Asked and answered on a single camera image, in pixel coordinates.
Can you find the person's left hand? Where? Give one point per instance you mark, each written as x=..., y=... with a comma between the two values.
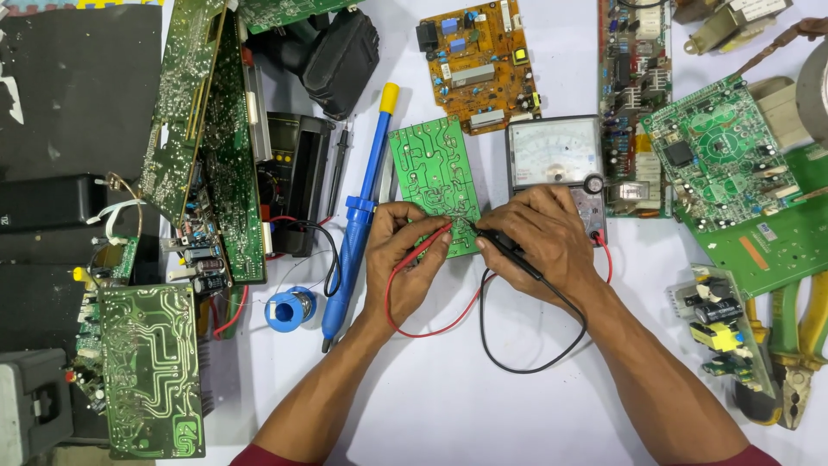
x=394, y=272

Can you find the person's right hand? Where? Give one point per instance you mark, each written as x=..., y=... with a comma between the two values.
x=550, y=252

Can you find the red multimeter test lead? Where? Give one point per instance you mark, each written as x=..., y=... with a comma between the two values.
x=420, y=250

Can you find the black multimeter test lead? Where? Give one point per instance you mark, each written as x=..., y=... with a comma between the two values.
x=512, y=257

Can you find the blue solder sucker yellow cap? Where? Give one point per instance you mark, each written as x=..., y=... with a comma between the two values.
x=362, y=213

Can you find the analog multimeter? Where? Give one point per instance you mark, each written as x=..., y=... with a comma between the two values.
x=556, y=152

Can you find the black probe pen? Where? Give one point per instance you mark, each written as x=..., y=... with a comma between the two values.
x=337, y=171

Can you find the small green circuit board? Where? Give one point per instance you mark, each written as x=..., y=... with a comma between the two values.
x=432, y=162

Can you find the black digital multimeter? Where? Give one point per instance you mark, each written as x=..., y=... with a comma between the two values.
x=294, y=175

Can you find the long narrow populated circuit board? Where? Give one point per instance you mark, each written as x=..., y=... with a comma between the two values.
x=634, y=116

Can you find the big green board with capacitors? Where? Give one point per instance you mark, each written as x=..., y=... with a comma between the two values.
x=233, y=181

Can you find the small power supply board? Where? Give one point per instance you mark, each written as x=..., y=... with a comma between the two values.
x=721, y=323

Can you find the green board with round traces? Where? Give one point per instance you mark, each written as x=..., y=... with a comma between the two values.
x=718, y=149

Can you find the orange circuit board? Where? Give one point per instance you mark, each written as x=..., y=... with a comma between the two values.
x=482, y=65

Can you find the black power tool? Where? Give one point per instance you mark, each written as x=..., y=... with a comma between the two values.
x=336, y=61

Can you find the large plain green circuit board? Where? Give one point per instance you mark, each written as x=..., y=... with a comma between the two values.
x=776, y=252

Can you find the dark red shirt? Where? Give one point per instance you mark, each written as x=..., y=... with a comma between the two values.
x=259, y=458

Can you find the green board with wide traces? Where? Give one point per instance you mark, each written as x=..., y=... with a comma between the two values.
x=152, y=369

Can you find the big green board with gold edge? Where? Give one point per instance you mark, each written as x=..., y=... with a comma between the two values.
x=184, y=103

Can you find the beige plastic box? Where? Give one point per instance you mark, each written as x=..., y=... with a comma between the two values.
x=779, y=107

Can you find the dark green circuit board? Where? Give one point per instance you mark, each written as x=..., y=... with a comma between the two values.
x=291, y=11

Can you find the white plastic strip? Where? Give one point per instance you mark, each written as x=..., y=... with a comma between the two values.
x=116, y=210

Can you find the small board with yellow knob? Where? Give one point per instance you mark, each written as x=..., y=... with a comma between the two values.
x=90, y=310

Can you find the rusty brown metal rod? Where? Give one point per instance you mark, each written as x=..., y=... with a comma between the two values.
x=776, y=45

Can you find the grey tape roll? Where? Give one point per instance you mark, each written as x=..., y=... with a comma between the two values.
x=816, y=90

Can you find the black box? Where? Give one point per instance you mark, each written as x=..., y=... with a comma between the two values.
x=48, y=202

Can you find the black mat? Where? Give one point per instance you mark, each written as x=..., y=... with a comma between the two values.
x=77, y=90

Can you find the grey tool case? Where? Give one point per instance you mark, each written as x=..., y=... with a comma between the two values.
x=32, y=408

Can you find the metal frame transformer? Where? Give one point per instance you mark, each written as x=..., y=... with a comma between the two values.
x=731, y=22

